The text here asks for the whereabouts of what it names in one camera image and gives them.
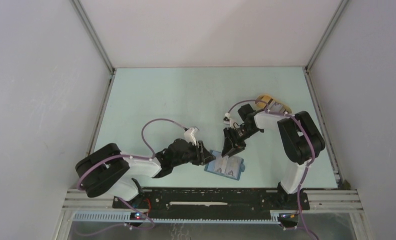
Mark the blue card holder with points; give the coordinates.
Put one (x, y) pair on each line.
(209, 167)

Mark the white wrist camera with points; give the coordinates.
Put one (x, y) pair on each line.
(229, 121)
(189, 135)

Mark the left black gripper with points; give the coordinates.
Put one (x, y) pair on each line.
(203, 156)

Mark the beige oval tray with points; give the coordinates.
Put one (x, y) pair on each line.
(276, 105)

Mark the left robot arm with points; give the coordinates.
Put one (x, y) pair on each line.
(109, 171)

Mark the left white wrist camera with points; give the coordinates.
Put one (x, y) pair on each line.
(189, 135)

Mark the white patterned card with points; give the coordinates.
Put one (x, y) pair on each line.
(233, 168)
(221, 164)

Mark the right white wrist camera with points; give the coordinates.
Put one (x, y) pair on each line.
(229, 121)

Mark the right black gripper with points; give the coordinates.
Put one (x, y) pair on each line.
(228, 148)

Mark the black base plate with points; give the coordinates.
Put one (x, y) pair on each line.
(227, 204)

